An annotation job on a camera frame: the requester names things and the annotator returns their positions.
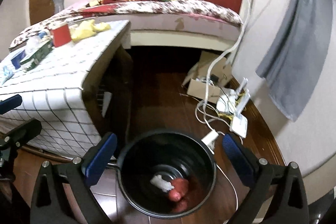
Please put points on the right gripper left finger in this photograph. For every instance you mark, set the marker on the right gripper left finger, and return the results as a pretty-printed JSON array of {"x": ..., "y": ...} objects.
[{"x": 50, "y": 203}]

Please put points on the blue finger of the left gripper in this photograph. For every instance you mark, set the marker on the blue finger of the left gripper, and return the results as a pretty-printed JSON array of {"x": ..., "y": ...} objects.
[{"x": 10, "y": 104}]

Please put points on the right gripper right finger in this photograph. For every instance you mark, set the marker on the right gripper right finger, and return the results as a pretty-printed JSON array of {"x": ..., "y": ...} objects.
[{"x": 289, "y": 202}]

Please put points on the food carton box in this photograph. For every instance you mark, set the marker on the food carton box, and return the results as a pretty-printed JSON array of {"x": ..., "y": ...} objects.
[{"x": 32, "y": 60}]

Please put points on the red white paper cup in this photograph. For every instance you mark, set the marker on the red white paper cup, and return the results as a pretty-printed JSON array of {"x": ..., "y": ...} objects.
[{"x": 61, "y": 34}]

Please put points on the yellow cloth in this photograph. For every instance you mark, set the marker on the yellow cloth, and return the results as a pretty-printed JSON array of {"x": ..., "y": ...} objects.
[{"x": 87, "y": 29}]

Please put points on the blue paper cup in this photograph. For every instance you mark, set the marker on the blue paper cup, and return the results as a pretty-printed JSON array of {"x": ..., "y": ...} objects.
[{"x": 7, "y": 71}]

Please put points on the white crumpled paper trash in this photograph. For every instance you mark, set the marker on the white crumpled paper trash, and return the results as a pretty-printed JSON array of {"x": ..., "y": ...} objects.
[{"x": 161, "y": 184}]

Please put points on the red crumpled trash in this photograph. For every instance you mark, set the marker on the red crumpled trash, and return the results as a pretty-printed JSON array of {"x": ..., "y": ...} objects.
[{"x": 178, "y": 194}]

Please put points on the black round trash bin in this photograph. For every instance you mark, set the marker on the black round trash bin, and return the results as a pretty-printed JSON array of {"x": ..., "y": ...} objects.
[{"x": 171, "y": 155}]

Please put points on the white grid tablecloth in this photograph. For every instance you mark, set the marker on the white grid tablecloth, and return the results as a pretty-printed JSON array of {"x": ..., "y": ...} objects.
[{"x": 61, "y": 92}]

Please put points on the white power adapter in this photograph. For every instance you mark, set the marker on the white power adapter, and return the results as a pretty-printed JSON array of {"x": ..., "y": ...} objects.
[{"x": 239, "y": 125}]

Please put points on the grey hanging towel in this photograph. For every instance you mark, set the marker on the grey hanging towel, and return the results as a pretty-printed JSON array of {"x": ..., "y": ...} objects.
[{"x": 294, "y": 62}]

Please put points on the bed with floral quilt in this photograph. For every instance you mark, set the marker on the bed with floral quilt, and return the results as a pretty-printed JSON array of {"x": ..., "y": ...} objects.
[{"x": 181, "y": 23}]

